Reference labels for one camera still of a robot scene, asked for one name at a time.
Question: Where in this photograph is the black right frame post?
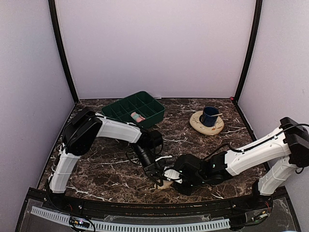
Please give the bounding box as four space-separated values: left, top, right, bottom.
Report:
232 0 263 103

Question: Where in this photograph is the blue mug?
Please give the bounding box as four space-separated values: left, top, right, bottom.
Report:
202 106 219 127

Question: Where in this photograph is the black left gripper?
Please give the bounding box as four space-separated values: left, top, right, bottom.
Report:
132 144 163 186

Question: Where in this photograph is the pink patterned sock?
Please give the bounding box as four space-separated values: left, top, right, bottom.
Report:
130 112 145 123

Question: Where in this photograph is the black front rail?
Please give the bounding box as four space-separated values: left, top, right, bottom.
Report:
62 195 267 215

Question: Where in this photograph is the cream saucer plate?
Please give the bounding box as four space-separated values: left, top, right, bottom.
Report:
189 111 224 136

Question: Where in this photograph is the black frame post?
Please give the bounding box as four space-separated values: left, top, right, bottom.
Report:
232 0 263 103
48 0 79 103

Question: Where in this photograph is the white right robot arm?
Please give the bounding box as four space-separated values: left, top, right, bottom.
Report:
164 117 309 210

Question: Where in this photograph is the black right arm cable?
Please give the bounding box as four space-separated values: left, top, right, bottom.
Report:
202 123 309 174

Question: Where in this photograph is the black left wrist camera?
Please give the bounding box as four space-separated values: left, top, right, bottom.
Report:
146 130 163 149

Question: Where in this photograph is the black left frame post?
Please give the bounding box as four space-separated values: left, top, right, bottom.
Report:
48 0 79 103

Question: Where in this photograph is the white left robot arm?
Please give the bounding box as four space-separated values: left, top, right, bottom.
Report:
47 107 164 211

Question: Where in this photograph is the beige sock with olive toe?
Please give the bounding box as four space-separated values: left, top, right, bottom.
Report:
154 181 173 190

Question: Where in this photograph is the green compartment tray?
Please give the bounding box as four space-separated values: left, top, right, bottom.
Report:
101 91 165 128

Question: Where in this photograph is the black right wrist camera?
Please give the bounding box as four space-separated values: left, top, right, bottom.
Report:
173 154 202 176

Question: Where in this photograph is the white slotted cable duct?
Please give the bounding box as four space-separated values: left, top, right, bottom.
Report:
30 206 231 232

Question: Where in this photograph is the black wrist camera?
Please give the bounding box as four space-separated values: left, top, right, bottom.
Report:
173 154 202 176
146 130 163 149

